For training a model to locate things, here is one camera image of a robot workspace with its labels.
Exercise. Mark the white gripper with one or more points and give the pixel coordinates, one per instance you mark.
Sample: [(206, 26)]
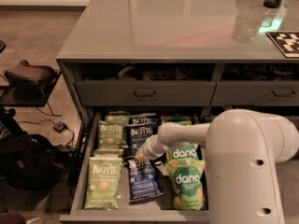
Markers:
[(150, 148)]

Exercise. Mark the blue Kettle chip bag front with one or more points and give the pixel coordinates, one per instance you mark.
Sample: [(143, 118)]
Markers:
[(143, 180)]

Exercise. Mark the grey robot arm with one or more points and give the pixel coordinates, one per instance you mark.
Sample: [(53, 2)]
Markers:
[(243, 148)]

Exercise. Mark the blue Kettle bag middle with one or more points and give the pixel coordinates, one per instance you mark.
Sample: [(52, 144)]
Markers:
[(137, 134)]

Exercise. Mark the green Kettle bag middle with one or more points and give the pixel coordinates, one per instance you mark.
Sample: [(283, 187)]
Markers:
[(109, 134)]

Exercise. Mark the blue Kettle bag back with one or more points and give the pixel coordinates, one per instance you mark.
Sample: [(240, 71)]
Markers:
[(143, 118)]

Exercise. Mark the green Kettle bag second row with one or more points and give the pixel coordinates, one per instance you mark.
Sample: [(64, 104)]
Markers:
[(106, 152)]

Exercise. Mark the open grey middle drawer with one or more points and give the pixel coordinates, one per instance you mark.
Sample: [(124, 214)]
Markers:
[(151, 211)]

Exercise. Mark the green Kettle jalapeno bag front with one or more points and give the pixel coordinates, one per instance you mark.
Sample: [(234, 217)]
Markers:
[(104, 175)]

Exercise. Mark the green Kettle bag back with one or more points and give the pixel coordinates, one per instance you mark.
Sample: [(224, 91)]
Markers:
[(117, 116)]

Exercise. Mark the green Dang bag front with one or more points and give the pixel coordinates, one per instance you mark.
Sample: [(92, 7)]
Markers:
[(186, 175)]

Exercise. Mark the green dang bag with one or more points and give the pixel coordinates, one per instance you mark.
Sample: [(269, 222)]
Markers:
[(186, 175), (189, 151), (182, 120)]

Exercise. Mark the green Dang bag back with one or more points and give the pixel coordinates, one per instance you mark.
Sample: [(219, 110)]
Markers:
[(182, 120)]

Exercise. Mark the grey top left drawer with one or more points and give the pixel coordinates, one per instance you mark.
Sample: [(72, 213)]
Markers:
[(144, 93)]

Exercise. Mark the grey top right drawer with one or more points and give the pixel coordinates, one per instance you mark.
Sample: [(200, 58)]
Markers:
[(257, 93)]

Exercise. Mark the grey counter cabinet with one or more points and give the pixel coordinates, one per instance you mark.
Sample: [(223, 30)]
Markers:
[(185, 40)]

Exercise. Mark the black power adapter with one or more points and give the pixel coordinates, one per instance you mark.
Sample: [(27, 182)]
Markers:
[(59, 127)]

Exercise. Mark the black backpack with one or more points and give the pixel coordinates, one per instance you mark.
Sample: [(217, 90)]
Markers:
[(31, 162)]

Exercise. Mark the dark chair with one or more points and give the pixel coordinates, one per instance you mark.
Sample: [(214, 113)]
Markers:
[(28, 85)]

